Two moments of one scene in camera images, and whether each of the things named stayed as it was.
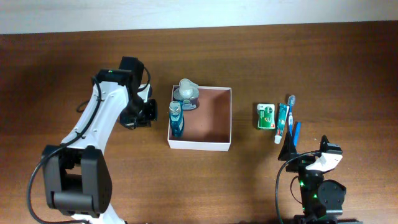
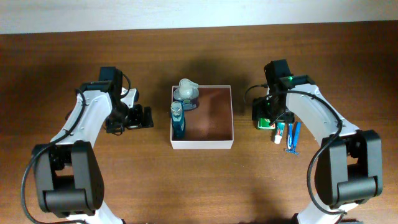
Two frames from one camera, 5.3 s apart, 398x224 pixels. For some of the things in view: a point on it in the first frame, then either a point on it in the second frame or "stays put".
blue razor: (297, 127) stays put
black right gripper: (285, 154) to (259, 110)
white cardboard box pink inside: (208, 127) stays put
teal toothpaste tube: (283, 111) stays put
